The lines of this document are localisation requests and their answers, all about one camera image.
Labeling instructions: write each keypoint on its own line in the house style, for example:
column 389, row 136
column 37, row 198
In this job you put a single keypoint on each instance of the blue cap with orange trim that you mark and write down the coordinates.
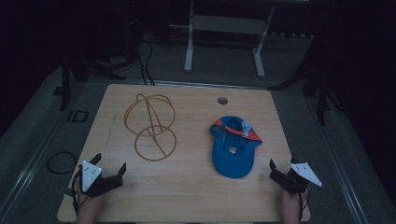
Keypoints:
column 232, row 155

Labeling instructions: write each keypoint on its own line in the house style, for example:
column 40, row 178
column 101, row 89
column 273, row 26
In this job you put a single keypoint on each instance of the person's right hand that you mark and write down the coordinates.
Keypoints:
column 291, row 207

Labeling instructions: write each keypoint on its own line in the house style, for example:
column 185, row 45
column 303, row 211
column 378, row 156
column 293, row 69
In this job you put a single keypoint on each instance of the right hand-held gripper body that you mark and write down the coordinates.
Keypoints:
column 295, row 179

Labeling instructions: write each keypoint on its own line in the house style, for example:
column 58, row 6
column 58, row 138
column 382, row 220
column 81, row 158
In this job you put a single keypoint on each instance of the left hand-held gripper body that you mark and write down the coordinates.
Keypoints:
column 93, row 182

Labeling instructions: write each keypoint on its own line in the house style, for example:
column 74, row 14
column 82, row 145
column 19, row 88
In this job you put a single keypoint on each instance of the white metal stand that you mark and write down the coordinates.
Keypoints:
column 224, row 24

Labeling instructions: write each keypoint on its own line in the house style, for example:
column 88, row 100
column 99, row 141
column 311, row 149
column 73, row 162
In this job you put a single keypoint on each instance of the person's left hand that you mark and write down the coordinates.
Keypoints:
column 88, row 208

